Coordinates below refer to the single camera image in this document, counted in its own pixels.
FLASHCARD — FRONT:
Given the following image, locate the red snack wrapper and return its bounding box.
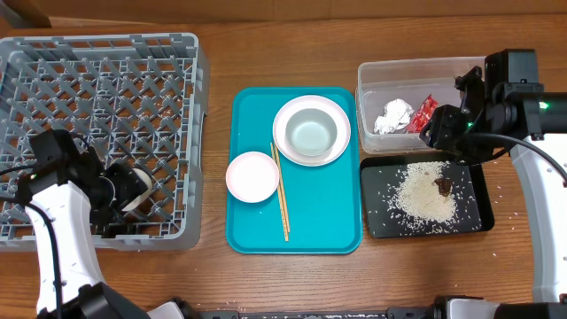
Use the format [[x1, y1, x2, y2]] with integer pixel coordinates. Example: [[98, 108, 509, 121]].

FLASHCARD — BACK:
[[406, 95, 439, 133]]

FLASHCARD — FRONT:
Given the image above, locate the cream white cup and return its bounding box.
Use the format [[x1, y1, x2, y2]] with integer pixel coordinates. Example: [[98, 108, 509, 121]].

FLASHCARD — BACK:
[[121, 168, 152, 212]]

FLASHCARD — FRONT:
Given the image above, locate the white tissue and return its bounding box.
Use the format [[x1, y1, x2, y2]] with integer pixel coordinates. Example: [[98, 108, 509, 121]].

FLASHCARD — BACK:
[[374, 98, 414, 135]]

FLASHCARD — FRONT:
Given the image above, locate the grey-white bowl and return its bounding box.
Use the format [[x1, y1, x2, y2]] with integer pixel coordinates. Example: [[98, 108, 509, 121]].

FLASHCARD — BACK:
[[285, 108, 338, 157]]

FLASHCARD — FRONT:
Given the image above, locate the small pink-white bowl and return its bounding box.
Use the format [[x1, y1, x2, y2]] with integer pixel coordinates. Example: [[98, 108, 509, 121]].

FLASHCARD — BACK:
[[225, 152, 280, 204]]

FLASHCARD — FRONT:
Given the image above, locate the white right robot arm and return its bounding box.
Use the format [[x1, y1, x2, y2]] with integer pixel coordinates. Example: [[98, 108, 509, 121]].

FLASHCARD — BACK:
[[420, 49, 566, 319]]

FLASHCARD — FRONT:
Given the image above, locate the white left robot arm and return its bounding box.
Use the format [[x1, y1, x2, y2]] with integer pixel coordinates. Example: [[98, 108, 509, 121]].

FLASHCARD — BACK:
[[15, 129, 152, 318]]

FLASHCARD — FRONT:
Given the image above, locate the black waste tray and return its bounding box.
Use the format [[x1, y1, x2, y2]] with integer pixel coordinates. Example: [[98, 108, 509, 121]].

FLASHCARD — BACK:
[[359, 152, 496, 240]]

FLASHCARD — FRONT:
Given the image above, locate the brown food scrap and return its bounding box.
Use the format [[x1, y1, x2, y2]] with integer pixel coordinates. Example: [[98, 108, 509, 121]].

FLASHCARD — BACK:
[[433, 178, 453, 197]]

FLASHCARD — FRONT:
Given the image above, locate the clear plastic bin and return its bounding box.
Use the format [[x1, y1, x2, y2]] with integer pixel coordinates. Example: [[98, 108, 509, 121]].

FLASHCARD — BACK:
[[356, 57, 484, 154]]

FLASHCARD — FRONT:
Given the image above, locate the pile of rice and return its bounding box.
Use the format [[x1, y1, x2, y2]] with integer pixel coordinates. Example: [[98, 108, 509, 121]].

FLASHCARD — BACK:
[[371, 160, 482, 234]]

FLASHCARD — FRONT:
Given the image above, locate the grey dish rack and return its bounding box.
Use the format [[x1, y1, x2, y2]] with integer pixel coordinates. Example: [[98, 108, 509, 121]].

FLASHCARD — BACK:
[[1, 33, 210, 251]]

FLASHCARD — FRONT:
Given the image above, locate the large white plate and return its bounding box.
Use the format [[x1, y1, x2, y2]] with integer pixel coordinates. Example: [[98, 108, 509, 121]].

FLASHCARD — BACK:
[[272, 95, 351, 167]]

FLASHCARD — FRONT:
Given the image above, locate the wooden chopstick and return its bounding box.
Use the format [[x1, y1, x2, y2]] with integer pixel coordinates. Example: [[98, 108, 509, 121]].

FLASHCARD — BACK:
[[273, 143, 291, 234], [270, 143, 289, 242]]

